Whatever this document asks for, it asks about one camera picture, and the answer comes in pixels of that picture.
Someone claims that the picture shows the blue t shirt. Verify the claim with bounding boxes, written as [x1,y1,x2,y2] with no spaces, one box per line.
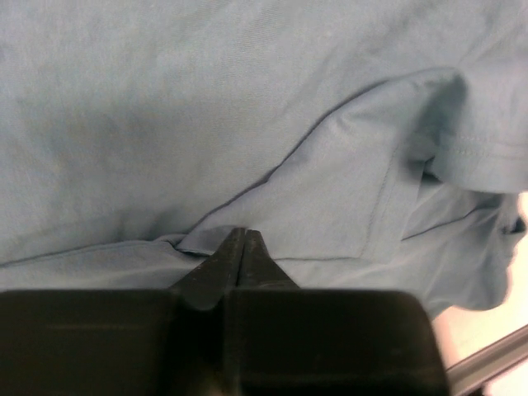
[1,1,527,315]

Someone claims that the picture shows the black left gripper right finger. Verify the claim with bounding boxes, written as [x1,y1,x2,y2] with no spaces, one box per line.
[237,230,299,290]

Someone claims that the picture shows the aluminium table frame rail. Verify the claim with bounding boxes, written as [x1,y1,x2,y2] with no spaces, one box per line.
[446,325,527,396]

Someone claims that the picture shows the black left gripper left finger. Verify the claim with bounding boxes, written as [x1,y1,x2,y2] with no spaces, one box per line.
[171,228,246,310]

